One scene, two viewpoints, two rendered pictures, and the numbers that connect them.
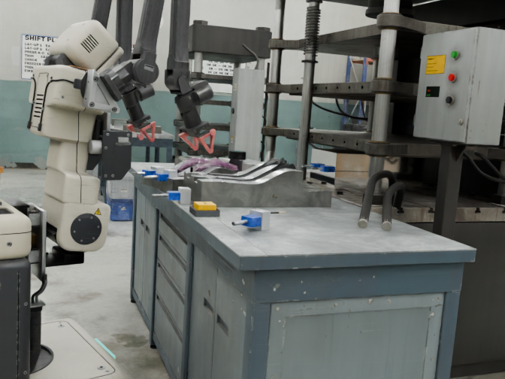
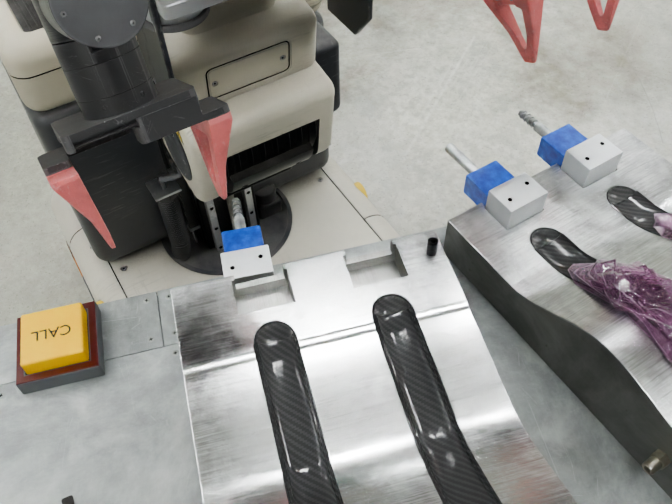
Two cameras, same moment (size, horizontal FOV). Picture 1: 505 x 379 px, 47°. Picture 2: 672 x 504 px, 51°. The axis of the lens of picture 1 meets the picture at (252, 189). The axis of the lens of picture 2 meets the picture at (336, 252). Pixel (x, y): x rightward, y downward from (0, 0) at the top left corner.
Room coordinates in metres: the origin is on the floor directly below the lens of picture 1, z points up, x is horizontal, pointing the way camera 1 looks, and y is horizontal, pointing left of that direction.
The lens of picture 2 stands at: (2.14, -0.18, 1.42)
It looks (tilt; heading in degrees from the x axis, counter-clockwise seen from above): 52 degrees down; 97
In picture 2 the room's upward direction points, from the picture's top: 2 degrees counter-clockwise
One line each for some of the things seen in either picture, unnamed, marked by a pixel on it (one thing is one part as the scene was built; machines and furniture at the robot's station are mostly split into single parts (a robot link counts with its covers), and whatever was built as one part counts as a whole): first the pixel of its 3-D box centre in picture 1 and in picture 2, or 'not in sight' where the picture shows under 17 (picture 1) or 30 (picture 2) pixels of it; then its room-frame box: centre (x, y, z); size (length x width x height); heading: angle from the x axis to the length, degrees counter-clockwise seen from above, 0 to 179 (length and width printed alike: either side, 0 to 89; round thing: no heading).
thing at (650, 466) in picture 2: not in sight; (655, 463); (2.37, 0.06, 0.84); 0.02 x 0.01 x 0.02; 38
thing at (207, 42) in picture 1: (219, 114); not in sight; (7.13, 0.46, 1.03); 1.54 x 0.94 x 2.06; 18
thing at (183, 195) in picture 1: (170, 195); (243, 243); (1.98, 0.28, 0.83); 0.13 x 0.05 x 0.05; 108
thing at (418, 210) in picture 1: (372, 189); not in sight; (3.01, -0.63, 0.76); 1.30 x 0.84 x 0.07; 21
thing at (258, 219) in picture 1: (249, 221); not in sight; (1.62, 0.00, 0.83); 0.13 x 0.05 x 0.05; 139
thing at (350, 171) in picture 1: (366, 169); not in sight; (2.94, -0.57, 0.87); 0.50 x 0.27 x 0.17; 111
